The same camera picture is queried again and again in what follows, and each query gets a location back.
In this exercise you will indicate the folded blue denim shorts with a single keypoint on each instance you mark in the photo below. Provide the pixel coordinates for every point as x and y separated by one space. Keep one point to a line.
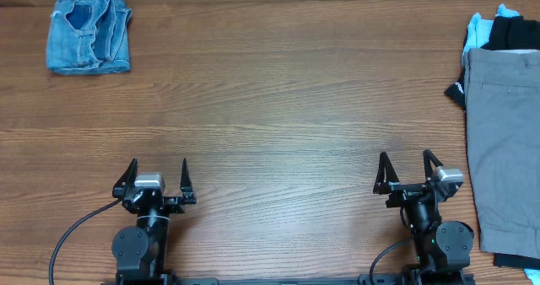
89 37

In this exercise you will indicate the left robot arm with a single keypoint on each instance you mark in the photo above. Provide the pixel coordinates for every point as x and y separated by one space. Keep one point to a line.
140 250

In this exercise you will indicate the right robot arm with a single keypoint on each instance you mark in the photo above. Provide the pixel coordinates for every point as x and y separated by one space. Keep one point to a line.
442 248

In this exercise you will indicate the grey shorts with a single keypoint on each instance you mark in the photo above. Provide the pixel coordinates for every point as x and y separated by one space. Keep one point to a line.
502 113

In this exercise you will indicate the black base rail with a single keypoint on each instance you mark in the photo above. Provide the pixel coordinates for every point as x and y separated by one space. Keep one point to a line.
364 279

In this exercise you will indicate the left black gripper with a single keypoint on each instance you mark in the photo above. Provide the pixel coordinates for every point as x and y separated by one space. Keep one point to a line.
177 205

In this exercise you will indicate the light blue garment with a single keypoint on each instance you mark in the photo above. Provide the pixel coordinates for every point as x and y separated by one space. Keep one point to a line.
478 30

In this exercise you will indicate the black t-shirt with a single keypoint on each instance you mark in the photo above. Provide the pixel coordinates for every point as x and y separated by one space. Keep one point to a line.
512 32

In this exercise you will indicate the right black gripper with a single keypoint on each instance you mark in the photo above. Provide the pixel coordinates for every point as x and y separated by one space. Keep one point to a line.
408 188

